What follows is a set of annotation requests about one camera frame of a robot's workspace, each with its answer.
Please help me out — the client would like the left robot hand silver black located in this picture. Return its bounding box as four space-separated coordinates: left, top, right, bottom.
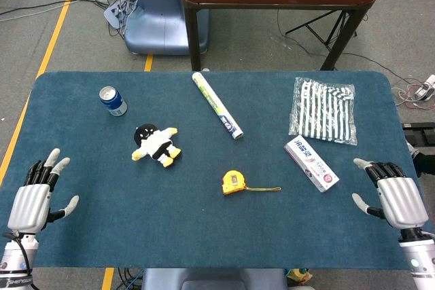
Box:
6 148 80 233

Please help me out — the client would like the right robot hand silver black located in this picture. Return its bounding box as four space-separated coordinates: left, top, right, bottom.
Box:
351 158 430 240

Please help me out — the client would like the yellow tape measure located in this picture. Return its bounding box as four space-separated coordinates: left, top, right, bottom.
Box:
222 170 281 196

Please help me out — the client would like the black pedal unit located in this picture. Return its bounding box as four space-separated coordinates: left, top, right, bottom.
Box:
402 122 435 145

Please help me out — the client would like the white toothpaste box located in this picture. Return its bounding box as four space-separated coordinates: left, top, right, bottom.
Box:
283 134 341 193

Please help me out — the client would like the white power strip with plugs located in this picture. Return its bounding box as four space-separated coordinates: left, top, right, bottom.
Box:
413 74 435 101

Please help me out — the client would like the striped cloth in plastic bag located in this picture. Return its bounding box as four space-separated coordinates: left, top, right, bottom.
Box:
288 77 358 147

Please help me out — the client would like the blue drink can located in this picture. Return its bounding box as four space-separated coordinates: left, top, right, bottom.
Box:
99 86 128 117

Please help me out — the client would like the penguin plush toy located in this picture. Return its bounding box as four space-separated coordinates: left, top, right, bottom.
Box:
131 124 182 168

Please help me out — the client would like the blue felt table mat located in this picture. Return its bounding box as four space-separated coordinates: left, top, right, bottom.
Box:
0 71 435 270

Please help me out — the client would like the blue grey robot torso base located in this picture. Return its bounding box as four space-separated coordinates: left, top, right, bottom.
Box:
141 268 289 290

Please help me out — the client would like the white cling film roll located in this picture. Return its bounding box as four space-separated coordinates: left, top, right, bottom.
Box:
192 71 244 141

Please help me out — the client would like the white floor power strip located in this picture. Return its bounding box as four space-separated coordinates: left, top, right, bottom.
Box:
103 0 137 29

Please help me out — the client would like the blue grey machine base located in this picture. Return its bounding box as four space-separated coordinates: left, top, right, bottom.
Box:
124 0 210 56

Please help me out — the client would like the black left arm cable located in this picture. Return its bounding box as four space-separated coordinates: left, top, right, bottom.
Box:
2 231 33 279

